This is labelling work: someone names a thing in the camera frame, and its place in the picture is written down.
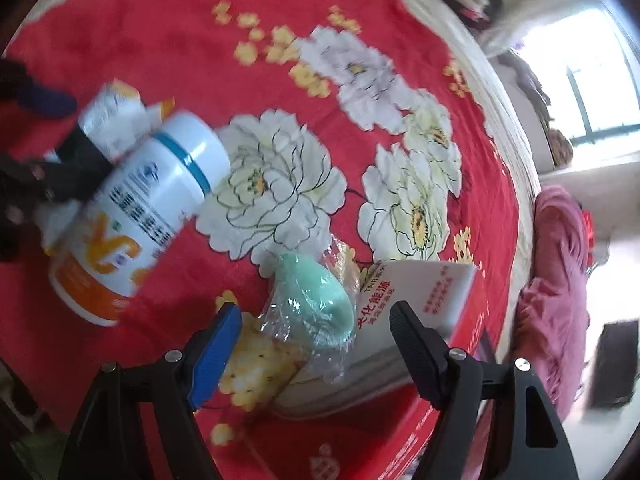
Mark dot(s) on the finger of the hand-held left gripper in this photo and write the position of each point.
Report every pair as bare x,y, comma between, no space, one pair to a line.
80,165
40,95

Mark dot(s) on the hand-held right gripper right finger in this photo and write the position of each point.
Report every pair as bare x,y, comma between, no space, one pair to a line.
415,355

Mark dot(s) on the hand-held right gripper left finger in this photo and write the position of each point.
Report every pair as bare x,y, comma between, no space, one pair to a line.
215,360

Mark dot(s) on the white orange vitamin bottle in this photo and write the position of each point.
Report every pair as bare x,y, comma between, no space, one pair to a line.
145,200

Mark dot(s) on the green sponge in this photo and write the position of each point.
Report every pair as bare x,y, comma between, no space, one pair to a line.
310,290

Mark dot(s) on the red tissue box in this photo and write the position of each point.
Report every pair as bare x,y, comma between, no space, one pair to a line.
415,300

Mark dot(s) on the white orange packet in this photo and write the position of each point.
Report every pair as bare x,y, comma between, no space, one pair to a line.
120,115

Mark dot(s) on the red floral blanket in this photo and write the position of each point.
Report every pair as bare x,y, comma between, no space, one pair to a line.
175,20

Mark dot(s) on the pink quilt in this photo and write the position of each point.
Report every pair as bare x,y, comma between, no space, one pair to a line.
555,285

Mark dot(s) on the black television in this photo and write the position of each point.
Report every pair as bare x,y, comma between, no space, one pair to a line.
617,365

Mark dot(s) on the patterned folded blanket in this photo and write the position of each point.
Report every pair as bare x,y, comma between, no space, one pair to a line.
560,147

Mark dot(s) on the window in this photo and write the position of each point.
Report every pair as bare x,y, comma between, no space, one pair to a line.
600,85

